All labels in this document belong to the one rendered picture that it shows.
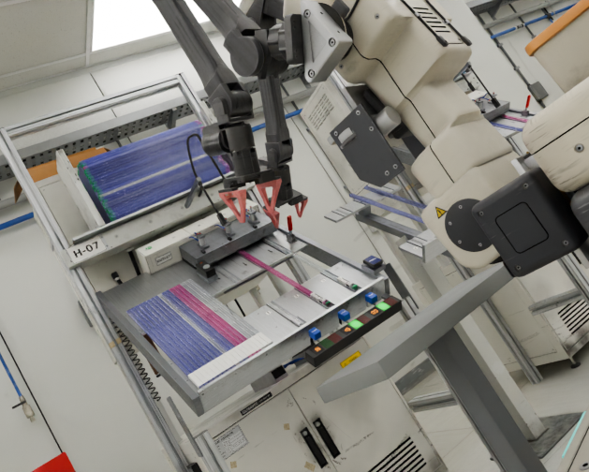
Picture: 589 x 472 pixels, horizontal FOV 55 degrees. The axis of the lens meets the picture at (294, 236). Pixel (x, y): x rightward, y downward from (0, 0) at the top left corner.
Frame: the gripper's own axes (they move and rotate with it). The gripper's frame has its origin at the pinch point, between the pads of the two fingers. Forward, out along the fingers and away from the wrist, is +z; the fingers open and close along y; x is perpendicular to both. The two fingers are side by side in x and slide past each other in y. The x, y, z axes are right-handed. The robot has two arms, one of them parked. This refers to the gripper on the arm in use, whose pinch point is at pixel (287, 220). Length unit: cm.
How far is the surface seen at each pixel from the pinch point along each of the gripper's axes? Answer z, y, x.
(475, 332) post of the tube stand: 43, -38, 48
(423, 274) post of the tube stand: 27, -35, 28
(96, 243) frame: 2, 52, -43
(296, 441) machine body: 55, 31, 33
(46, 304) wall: 89, 63, -166
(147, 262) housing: 11, 40, -31
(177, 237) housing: 8.1, 26.4, -34.2
